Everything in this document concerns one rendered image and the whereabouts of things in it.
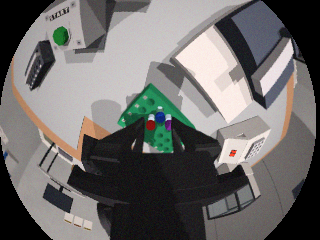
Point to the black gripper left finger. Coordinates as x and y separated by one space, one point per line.
124 138

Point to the white block with grey holes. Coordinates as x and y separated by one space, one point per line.
239 140

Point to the green tube rack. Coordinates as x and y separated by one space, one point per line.
145 104

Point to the light grey bench mat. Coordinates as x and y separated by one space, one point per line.
100 83

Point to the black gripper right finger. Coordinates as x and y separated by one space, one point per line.
192 139

